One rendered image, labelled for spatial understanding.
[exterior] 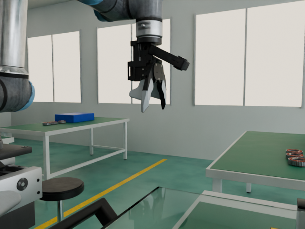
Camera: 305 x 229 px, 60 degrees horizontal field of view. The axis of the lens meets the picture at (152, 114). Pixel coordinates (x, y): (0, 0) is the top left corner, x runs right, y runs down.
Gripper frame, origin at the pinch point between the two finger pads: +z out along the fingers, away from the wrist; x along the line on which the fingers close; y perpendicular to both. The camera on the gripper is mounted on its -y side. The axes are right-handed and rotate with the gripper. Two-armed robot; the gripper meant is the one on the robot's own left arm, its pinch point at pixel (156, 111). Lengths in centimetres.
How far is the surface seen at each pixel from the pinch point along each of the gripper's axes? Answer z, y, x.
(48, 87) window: -21, 470, -424
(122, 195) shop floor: 115, 127, -195
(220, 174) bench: 43, -4, -88
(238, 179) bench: 44, -14, -87
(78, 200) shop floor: 115, 165, -162
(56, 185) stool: 59, 105, -69
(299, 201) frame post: 10.1, -33.5, 27.7
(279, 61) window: -55, -42, -401
